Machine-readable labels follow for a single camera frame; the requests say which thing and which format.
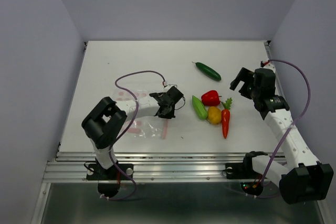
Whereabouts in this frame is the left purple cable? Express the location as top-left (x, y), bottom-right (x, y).
top-left (101, 70), bottom-right (169, 201)

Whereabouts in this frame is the light green toy gourd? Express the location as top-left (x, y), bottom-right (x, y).
top-left (192, 95), bottom-right (207, 120)

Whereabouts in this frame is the aluminium frame rail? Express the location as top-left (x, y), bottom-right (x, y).
top-left (41, 152), bottom-right (321, 184)

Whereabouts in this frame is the clear zip top bag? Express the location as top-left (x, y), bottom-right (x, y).
top-left (112, 89), bottom-right (168, 140)

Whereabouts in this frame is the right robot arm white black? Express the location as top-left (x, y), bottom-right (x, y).
top-left (226, 68), bottom-right (334, 204)

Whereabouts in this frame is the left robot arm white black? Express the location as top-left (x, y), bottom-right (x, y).
top-left (81, 86), bottom-right (184, 179)

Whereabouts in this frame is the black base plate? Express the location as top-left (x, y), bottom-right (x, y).
top-left (225, 163), bottom-right (260, 179)
top-left (85, 163), bottom-right (128, 181)

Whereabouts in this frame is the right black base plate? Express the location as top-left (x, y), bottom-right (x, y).
top-left (225, 163), bottom-right (260, 179)

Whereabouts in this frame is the orange toy carrot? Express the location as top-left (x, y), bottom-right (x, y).
top-left (222, 98), bottom-right (233, 139)

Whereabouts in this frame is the red toy bell pepper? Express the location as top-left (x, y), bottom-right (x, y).
top-left (201, 90), bottom-right (221, 106)

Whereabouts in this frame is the dark green toy cucumber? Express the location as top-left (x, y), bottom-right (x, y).
top-left (193, 62), bottom-right (222, 82)

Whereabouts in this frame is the yellow toy potato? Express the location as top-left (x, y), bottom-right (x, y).
top-left (207, 106), bottom-right (222, 125)

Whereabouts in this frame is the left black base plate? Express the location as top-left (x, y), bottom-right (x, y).
top-left (85, 163), bottom-right (128, 181)

